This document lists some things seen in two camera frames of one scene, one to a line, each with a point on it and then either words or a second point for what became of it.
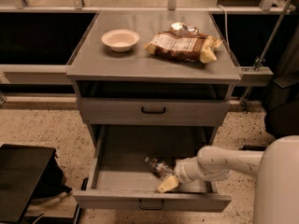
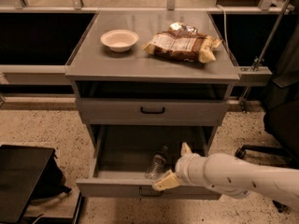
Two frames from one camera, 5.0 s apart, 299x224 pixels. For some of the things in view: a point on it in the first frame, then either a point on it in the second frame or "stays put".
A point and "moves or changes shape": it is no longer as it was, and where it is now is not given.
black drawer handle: (150, 208) to (149, 194)
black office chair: (281, 110) stays put
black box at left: (27, 174) stays put
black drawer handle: (154, 112) stays put
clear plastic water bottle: (161, 167) moves or changes shape
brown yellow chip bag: (184, 41) stays put
